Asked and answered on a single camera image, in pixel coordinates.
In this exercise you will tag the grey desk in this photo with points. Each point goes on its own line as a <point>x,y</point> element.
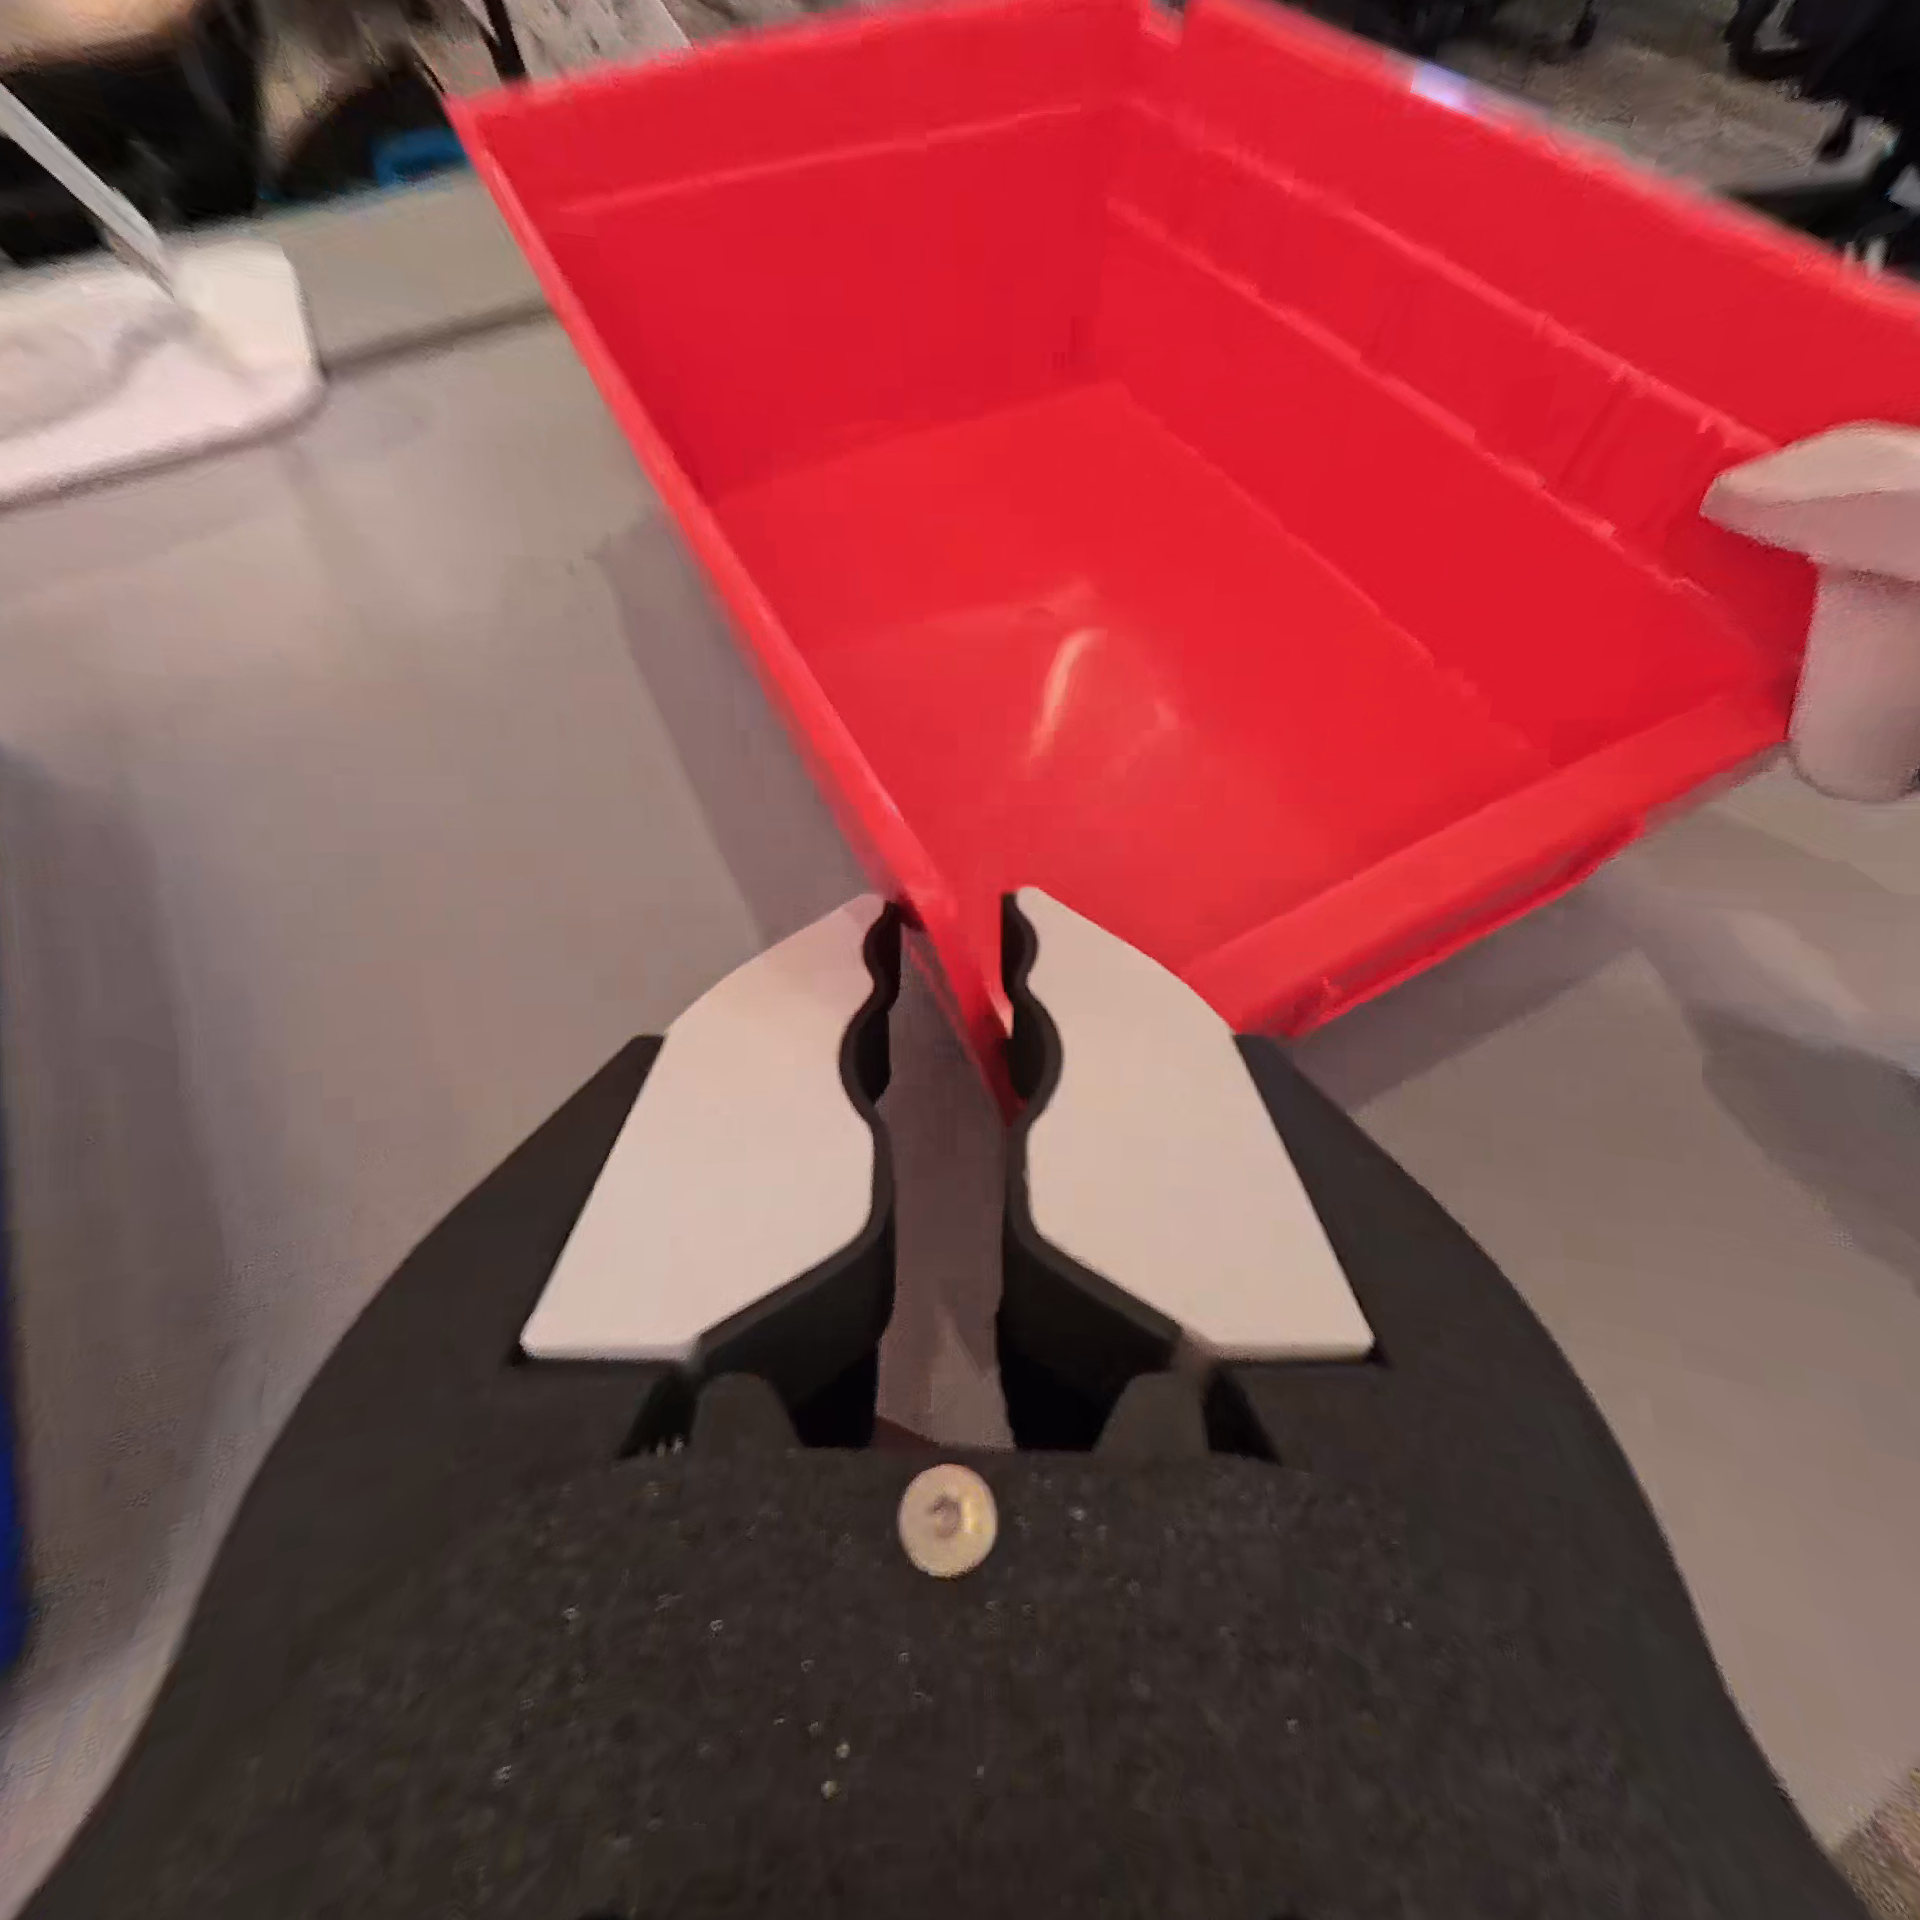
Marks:
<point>360,780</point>

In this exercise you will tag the blue plastic bin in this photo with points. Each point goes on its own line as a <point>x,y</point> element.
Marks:
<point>12,1441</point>

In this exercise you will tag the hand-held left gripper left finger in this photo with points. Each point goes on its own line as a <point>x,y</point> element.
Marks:
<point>720,1186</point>

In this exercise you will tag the white board stand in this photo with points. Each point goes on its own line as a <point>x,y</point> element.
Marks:
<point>150,376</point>

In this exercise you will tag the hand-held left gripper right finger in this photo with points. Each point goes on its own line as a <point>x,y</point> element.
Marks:
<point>1186,1186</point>

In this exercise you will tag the red plastic bin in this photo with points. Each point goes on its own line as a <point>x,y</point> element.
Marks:
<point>1201,660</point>

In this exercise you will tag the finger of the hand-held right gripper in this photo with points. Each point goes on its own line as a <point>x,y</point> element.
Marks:
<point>1847,497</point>

